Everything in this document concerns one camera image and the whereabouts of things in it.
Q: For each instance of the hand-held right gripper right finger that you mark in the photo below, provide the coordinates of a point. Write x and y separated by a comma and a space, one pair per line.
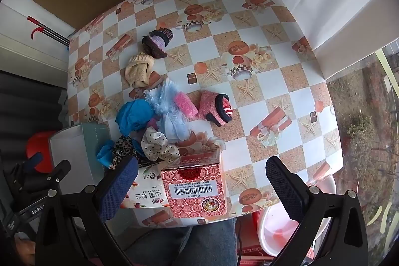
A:
284, 189

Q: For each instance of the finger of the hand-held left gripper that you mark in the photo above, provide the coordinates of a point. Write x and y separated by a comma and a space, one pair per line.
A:
57, 173
35, 161

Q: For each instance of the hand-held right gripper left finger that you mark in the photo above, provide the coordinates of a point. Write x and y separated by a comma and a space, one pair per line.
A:
117, 191

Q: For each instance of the pink sponge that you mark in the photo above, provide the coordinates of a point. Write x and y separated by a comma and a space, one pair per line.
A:
185, 104

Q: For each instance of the red round plastic stool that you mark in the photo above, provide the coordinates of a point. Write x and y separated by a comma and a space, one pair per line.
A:
36, 146

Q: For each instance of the white open cardboard box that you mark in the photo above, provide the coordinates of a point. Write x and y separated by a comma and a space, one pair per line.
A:
74, 157

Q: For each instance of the white snack carton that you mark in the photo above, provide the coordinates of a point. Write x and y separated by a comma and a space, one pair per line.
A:
148, 194

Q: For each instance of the small blue cloth piece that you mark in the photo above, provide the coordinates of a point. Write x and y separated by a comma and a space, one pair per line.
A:
104, 153

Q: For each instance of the leopard print scrunchie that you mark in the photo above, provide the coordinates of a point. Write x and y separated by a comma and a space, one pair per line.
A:
123, 150

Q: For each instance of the translucent red plastic basin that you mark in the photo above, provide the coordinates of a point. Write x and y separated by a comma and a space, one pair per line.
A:
277, 231

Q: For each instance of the cream polka dot scrunchie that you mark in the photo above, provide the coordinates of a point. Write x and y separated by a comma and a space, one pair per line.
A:
157, 144

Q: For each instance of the dark grey ribbed cover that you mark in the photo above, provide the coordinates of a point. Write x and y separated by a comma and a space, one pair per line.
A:
28, 97

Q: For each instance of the blue crumpled cloth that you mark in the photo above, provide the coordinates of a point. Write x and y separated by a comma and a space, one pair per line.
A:
133, 116

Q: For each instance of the red patterned carton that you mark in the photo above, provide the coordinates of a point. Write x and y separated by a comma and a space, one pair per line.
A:
194, 191

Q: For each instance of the person's leg in jeans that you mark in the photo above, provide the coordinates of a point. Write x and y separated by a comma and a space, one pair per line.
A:
187, 242

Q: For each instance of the light blue fringed cloth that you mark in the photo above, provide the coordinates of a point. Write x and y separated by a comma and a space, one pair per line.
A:
163, 105

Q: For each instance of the pink knit sock dark cuff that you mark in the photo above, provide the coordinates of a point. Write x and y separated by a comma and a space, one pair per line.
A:
215, 108

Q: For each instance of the beige knit sock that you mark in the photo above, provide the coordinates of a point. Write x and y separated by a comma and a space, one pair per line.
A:
139, 69

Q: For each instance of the dark purple knit hat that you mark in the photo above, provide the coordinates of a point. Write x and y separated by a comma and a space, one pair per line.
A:
156, 43

